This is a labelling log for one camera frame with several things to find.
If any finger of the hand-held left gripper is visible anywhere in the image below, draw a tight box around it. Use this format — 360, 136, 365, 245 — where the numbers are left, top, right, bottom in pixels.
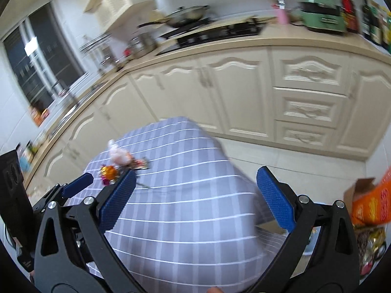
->
32, 172, 94, 216

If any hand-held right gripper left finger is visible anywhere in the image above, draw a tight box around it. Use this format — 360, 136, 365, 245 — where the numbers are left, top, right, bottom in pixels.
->
33, 168, 147, 293

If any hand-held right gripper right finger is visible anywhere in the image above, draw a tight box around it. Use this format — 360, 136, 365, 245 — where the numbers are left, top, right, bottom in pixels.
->
257, 166, 361, 293

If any orange cardboard box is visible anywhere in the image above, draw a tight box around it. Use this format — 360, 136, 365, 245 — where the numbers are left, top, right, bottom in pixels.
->
344, 168, 391, 281

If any purple candy wrapper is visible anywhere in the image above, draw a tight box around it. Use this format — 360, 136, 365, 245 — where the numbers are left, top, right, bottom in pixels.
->
98, 165, 120, 187

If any dark snack wrapper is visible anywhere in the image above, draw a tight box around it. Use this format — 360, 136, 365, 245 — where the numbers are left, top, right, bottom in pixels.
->
130, 157, 151, 170

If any plastic bag with pink contents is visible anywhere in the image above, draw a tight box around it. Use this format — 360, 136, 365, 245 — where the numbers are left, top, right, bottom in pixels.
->
108, 140, 133, 165

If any blue checked tablecloth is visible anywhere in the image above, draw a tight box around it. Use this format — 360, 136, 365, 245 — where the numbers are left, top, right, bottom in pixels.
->
65, 116, 294, 293

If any cream carved drawer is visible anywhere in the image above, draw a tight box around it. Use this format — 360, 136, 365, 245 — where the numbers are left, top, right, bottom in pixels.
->
271, 49, 349, 94
273, 88, 347, 126
275, 120, 337, 147

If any orange snack packet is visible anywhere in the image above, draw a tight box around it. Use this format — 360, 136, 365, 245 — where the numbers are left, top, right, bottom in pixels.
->
29, 105, 49, 127

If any kitchen window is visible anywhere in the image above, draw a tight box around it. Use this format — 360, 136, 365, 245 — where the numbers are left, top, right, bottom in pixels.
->
1, 0, 87, 107

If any steel stock pot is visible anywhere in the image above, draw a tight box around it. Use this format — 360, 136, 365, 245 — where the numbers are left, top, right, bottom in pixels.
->
127, 33, 158, 59

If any black gas stove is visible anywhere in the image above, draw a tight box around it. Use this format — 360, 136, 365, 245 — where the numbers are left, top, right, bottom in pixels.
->
156, 21, 266, 56

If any pink utensil holder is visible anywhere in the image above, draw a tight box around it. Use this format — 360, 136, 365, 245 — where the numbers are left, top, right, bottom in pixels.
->
275, 4, 289, 24

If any green electric cooker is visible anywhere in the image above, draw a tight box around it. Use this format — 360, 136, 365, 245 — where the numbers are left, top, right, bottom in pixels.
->
298, 0, 347, 34

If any steel wok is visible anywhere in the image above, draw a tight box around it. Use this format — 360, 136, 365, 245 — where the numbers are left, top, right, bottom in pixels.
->
137, 5, 211, 29

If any red label bottle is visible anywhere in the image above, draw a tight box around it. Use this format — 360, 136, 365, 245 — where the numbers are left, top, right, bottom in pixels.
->
340, 0, 359, 33

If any dark glass bottle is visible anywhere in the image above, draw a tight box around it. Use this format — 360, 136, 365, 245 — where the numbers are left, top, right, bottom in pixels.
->
360, 0, 372, 39

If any wall utensil rack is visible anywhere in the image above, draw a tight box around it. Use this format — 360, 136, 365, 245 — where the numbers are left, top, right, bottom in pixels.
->
79, 33, 113, 54

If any cream lattice wall cabinet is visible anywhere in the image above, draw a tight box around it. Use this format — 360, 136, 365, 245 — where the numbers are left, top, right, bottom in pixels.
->
84, 0, 156, 31

